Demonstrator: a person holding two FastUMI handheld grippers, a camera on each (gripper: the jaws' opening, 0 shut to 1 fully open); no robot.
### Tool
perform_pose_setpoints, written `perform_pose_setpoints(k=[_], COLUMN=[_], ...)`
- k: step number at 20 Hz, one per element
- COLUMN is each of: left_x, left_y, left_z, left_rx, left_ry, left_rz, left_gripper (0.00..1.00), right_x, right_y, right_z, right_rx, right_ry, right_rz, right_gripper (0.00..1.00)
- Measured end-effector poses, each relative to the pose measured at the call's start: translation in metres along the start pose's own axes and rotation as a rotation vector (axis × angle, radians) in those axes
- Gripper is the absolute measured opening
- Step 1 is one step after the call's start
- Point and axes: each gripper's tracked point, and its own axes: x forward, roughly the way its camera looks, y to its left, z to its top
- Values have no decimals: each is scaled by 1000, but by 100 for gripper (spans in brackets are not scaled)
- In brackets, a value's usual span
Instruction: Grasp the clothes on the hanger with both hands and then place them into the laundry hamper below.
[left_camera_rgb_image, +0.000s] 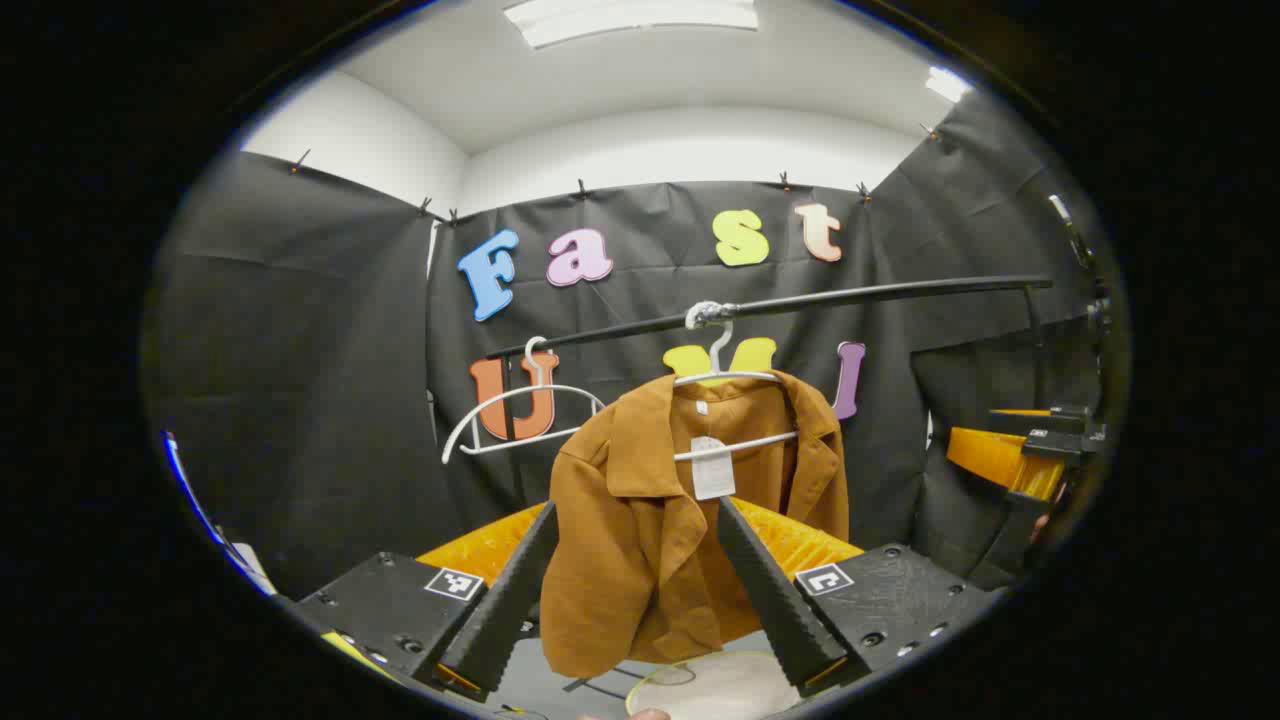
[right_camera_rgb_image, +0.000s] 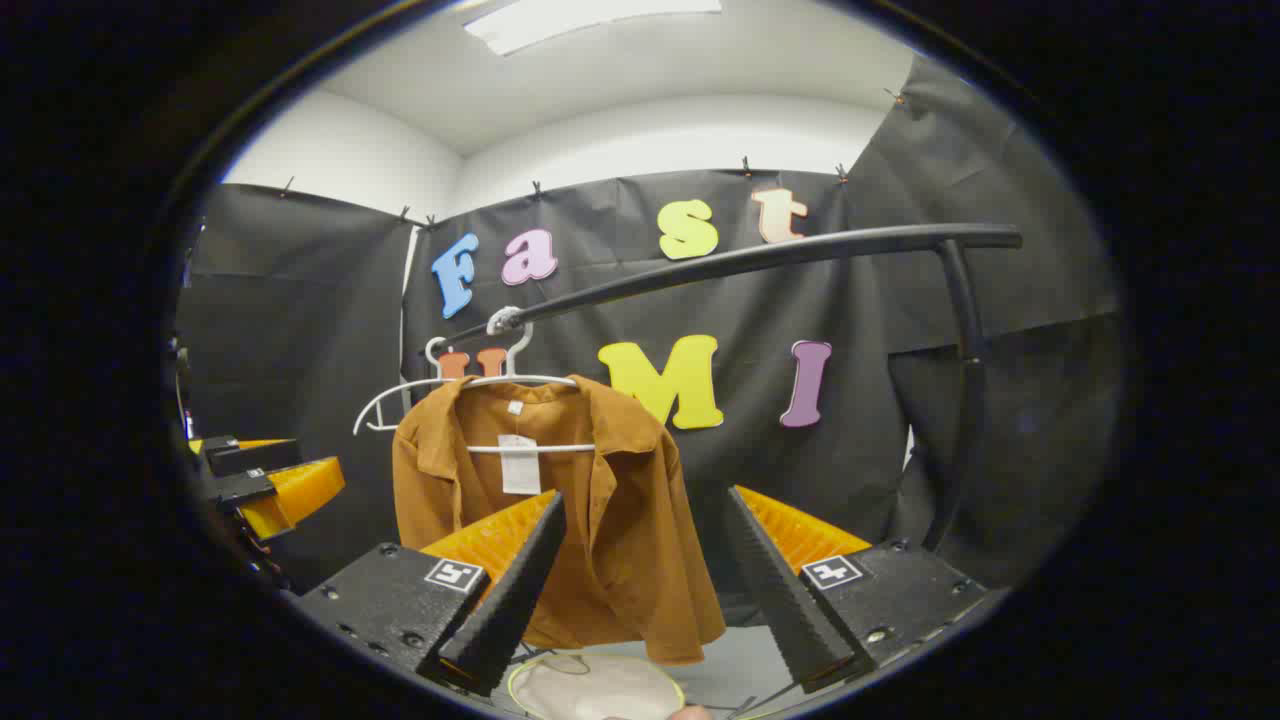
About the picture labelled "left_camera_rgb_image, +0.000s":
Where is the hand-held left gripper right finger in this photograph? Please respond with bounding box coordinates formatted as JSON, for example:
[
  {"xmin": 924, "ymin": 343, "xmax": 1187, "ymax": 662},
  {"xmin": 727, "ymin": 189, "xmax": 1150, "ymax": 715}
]
[{"xmin": 716, "ymin": 495, "xmax": 1006, "ymax": 699}]

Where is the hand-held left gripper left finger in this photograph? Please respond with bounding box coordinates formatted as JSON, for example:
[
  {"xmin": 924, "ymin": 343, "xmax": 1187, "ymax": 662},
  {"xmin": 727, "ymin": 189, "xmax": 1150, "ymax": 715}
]
[{"xmin": 290, "ymin": 500, "xmax": 561, "ymax": 703}]

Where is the white laundry hamper yellow rim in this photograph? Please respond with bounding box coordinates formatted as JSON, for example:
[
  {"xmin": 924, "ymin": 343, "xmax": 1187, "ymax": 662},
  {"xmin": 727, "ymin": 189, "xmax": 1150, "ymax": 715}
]
[{"xmin": 625, "ymin": 650, "xmax": 801, "ymax": 719}]

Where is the brown jacket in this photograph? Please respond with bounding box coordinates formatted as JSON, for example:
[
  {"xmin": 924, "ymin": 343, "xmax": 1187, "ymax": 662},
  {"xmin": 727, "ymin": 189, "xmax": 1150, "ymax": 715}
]
[{"xmin": 538, "ymin": 372, "xmax": 851, "ymax": 681}]

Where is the white hanger with ribbed shoulders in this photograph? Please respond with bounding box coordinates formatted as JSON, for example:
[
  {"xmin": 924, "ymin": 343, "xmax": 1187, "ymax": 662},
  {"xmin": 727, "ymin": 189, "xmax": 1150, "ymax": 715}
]
[{"xmin": 672, "ymin": 318, "xmax": 801, "ymax": 464}]

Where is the white plastic hanger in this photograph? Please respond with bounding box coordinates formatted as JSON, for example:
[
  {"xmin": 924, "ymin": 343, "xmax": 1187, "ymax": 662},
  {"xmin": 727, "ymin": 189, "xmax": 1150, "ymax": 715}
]
[{"xmin": 441, "ymin": 336, "xmax": 608, "ymax": 466}]

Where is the black clothes rack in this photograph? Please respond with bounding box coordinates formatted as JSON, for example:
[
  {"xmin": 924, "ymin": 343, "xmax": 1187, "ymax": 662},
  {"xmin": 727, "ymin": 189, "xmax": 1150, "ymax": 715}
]
[{"xmin": 487, "ymin": 275, "xmax": 1054, "ymax": 501}]

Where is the white garment tag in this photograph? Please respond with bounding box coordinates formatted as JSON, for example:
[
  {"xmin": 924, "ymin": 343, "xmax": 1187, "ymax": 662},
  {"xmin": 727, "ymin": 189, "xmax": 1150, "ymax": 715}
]
[{"xmin": 690, "ymin": 436, "xmax": 738, "ymax": 501}]

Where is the black tripod stand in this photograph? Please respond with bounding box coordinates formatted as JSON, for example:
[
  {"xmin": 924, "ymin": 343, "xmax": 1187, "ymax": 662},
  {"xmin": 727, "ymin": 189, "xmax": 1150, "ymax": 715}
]
[{"xmin": 1046, "ymin": 193, "xmax": 1113, "ymax": 341}]

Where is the black backdrop cloth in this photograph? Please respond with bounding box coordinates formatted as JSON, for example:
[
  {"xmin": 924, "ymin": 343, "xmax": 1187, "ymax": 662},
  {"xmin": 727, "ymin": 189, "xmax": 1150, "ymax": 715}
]
[{"xmin": 150, "ymin": 90, "xmax": 1111, "ymax": 601}]

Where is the long ceiling light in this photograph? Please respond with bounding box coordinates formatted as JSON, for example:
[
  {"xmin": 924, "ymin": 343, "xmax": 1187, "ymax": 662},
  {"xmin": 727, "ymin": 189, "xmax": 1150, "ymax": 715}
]
[{"xmin": 503, "ymin": 0, "xmax": 759, "ymax": 49}]

